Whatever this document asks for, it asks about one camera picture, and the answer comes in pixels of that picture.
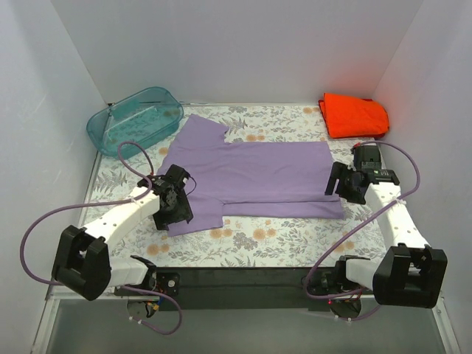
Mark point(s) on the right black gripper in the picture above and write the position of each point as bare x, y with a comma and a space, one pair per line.
340, 181

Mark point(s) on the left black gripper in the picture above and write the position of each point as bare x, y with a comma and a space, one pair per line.
177, 215

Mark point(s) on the purple t shirt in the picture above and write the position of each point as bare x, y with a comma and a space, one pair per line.
256, 179

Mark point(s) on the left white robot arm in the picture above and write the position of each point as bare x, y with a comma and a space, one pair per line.
83, 261

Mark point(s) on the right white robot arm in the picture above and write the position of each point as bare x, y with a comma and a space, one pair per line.
398, 250

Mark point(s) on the folded orange t shirt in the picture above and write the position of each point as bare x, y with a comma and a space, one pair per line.
352, 117

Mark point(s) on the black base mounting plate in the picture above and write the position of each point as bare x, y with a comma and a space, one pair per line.
243, 288

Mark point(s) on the floral patterned table mat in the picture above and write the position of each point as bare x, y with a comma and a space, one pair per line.
264, 242

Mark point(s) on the teal transparent plastic bin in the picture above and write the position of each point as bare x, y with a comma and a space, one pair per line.
146, 118

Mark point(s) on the aluminium frame rail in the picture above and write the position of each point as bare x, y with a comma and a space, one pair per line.
393, 282

